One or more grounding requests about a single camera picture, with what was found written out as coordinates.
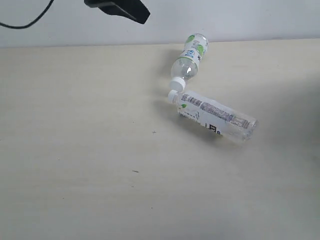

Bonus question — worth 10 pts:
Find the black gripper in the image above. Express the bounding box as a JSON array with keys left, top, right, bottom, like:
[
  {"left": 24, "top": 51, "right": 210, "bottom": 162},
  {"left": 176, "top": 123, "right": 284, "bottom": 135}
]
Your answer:
[{"left": 84, "top": 0, "right": 151, "bottom": 25}]

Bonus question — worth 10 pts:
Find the white label clear bottle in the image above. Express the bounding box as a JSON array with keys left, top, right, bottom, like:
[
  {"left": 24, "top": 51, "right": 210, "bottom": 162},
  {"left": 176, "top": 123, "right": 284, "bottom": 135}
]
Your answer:
[{"left": 167, "top": 90, "right": 258, "bottom": 143}]

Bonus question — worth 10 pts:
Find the green label clear bottle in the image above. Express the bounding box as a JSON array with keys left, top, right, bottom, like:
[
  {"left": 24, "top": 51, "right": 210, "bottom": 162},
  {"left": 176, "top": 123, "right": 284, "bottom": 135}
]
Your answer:
[{"left": 169, "top": 33, "right": 209, "bottom": 92}]

